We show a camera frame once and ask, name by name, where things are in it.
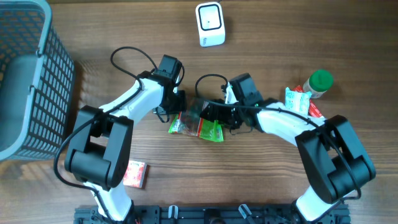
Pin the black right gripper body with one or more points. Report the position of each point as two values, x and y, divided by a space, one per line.
231 115

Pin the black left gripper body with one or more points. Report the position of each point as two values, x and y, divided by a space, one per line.
178 103

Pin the green snack packet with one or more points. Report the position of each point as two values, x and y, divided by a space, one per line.
190 123

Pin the teal packet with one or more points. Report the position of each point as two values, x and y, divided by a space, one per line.
298 102

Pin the red stick packet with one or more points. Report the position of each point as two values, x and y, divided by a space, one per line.
313 109

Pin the pink tissue pack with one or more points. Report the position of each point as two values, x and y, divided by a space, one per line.
135 174

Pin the green lid jar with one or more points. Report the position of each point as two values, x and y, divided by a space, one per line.
318 83

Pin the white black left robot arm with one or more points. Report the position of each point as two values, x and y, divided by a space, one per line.
98 153

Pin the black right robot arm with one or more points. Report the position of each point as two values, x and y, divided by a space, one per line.
335 160

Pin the grey plastic mesh basket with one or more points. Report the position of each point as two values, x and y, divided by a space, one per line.
37 81

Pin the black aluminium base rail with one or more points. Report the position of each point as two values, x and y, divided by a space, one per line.
271 213

